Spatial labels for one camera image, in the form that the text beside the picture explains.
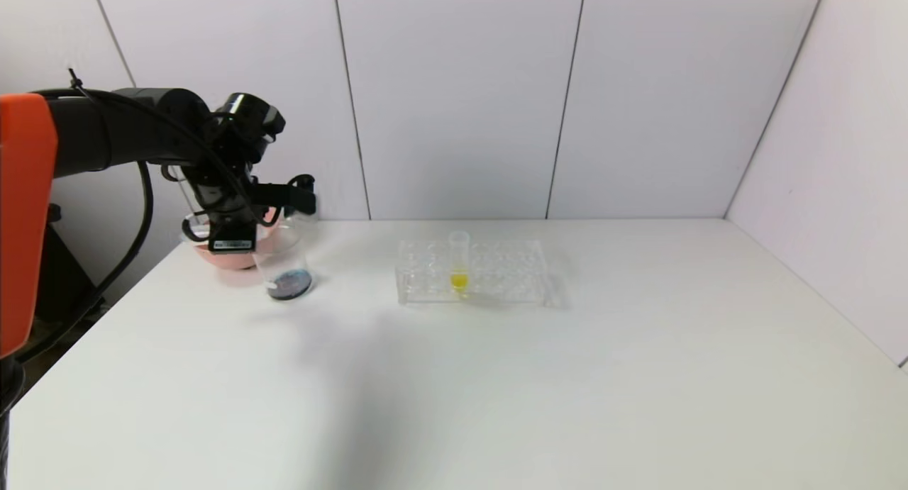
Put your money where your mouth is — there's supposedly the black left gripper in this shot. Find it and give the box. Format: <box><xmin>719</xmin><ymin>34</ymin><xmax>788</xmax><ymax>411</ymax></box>
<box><xmin>207</xmin><ymin>211</ymin><xmax>258</xmax><ymax>255</ymax></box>

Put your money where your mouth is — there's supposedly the yellow pigment test tube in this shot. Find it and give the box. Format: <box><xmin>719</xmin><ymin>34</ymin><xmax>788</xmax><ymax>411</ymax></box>
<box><xmin>448</xmin><ymin>231</ymin><xmax>471</xmax><ymax>297</ymax></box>

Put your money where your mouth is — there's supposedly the clear acrylic test tube rack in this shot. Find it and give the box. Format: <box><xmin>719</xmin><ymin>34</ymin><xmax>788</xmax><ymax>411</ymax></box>
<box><xmin>396</xmin><ymin>236</ymin><xmax>550</xmax><ymax>308</ymax></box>

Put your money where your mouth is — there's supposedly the pink plastic bowl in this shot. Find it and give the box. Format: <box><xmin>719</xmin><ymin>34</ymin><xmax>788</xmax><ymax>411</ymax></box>
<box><xmin>190</xmin><ymin>206</ymin><xmax>284</xmax><ymax>271</ymax></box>

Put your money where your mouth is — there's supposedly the clear glass beaker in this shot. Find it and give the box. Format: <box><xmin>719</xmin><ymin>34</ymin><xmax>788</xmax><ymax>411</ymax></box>
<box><xmin>252</xmin><ymin>221</ymin><xmax>315</xmax><ymax>301</ymax></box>

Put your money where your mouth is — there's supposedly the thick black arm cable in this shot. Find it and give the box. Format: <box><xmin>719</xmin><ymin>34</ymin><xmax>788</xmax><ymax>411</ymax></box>
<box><xmin>18</xmin><ymin>162</ymin><xmax>155</xmax><ymax>363</ymax></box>

